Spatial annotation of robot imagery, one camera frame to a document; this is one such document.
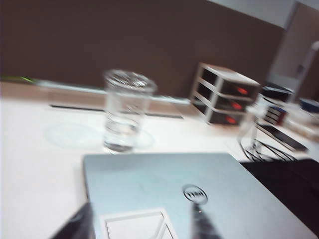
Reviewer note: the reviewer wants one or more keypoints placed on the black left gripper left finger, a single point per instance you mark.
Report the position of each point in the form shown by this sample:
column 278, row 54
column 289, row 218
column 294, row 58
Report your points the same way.
column 79, row 224

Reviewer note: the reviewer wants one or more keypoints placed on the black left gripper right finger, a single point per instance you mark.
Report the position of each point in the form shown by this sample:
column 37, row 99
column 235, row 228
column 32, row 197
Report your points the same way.
column 202, row 224

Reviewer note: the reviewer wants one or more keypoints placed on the clear plastic coffee cup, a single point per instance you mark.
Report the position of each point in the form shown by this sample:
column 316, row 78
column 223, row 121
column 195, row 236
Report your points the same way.
column 124, row 112

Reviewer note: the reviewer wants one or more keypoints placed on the white red laptop sticker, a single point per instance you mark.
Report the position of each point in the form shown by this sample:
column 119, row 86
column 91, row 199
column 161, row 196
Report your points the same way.
column 134, row 226

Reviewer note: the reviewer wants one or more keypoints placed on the silver Dell laptop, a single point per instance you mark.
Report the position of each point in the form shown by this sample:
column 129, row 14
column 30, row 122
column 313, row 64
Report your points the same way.
column 154, row 184

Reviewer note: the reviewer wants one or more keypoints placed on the clear round coaster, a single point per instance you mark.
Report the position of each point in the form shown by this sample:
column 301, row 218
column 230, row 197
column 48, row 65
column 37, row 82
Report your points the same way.
column 67, row 134

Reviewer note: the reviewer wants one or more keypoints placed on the black mouse pad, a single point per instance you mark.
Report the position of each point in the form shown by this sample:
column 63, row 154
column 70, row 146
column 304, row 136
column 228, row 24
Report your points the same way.
column 286, row 179

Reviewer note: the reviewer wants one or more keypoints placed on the clear plastic bottle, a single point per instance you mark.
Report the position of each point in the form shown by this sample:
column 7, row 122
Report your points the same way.
column 250, row 122

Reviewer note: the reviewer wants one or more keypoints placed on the black flat phone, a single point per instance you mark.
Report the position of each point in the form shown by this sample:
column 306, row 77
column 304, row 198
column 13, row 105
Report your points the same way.
column 284, row 137

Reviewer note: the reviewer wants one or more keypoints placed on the white three-drawer desk organizer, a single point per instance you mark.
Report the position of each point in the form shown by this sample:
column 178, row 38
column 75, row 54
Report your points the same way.
column 224, row 99

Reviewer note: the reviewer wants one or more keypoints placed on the Rubik's cube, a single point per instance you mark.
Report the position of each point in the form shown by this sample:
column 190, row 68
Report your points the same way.
column 275, row 113

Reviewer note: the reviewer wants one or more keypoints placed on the green object behind desk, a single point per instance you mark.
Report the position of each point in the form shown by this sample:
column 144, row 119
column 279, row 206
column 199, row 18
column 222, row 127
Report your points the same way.
column 26, row 79

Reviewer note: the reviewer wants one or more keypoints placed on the brown desk divider panel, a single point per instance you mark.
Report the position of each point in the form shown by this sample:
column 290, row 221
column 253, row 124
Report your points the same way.
column 124, row 42

